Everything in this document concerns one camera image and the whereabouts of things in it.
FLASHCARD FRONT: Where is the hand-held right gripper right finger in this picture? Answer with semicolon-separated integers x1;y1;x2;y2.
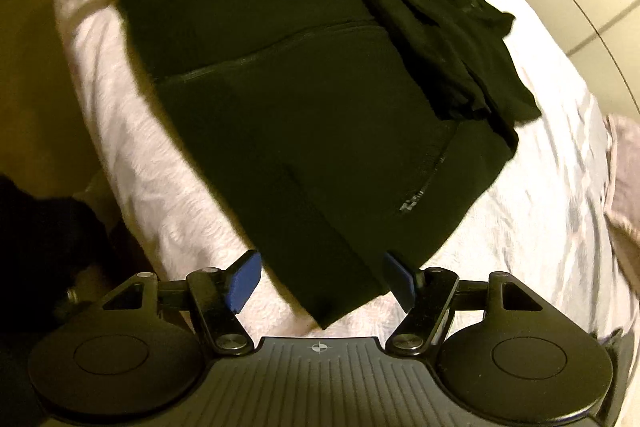
382;253;546;355

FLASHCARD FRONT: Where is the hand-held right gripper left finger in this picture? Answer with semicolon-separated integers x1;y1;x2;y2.
102;249;263;355

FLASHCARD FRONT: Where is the black zip jacket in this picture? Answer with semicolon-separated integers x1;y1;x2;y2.
107;0;543;330

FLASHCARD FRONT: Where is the grey herringbone blanket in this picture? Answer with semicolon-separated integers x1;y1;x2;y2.
380;0;632;343

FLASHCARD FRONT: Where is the dark cloth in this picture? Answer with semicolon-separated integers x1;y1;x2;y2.
0;174;125;343

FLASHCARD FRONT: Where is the mauve pillow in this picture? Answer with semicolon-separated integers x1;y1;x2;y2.
602;114;640;269

